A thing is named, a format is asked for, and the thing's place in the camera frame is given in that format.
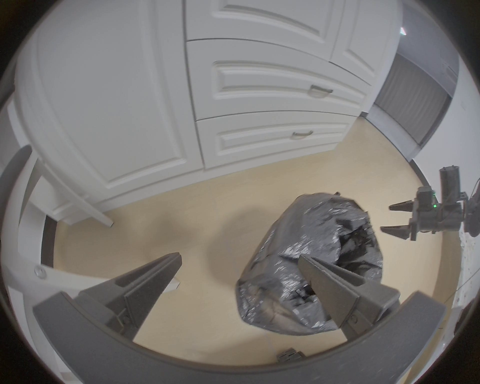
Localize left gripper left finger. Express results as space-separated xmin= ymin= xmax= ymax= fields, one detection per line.
xmin=75 ymin=252 xmax=183 ymax=341

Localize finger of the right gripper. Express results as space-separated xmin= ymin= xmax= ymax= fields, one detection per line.
xmin=389 ymin=200 xmax=416 ymax=214
xmin=380 ymin=224 xmax=412 ymax=241

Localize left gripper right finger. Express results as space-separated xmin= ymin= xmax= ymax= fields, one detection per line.
xmin=298 ymin=254 xmax=400 ymax=340

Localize black plastic bag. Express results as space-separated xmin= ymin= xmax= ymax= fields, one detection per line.
xmin=235 ymin=192 xmax=384 ymax=335

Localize grey curtain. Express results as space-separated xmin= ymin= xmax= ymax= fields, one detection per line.
xmin=369 ymin=52 xmax=454 ymax=148

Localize white chair grey cushions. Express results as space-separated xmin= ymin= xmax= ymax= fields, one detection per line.
xmin=0 ymin=144 xmax=181 ymax=298

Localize white wardrobe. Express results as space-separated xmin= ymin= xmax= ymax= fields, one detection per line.
xmin=13 ymin=0 xmax=403 ymax=226

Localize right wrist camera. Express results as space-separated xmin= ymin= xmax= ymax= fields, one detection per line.
xmin=415 ymin=186 xmax=437 ymax=211

